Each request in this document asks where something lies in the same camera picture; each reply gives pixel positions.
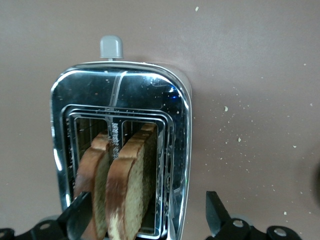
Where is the beige and chrome toaster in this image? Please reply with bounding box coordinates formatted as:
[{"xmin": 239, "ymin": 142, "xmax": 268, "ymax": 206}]
[{"xmin": 49, "ymin": 34, "xmax": 193, "ymax": 240}]

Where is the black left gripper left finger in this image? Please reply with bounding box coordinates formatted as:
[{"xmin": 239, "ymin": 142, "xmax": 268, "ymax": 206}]
[{"xmin": 0, "ymin": 191, "xmax": 93, "ymax": 240}]

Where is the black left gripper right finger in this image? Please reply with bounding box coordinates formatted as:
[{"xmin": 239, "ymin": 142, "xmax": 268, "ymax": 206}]
[{"xmin": 205, "ymin": 191, "xmax": 305, "ymax": 240}]

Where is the brown toasted bread slice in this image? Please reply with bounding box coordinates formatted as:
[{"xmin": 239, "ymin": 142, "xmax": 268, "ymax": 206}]
[
  {"xmin": 73, "ymin": 129, "xmax": 113, "ymax": 240},
  {"xmin": 105, "ymin": 122, "xmax": 159, "ymax": 240}
]

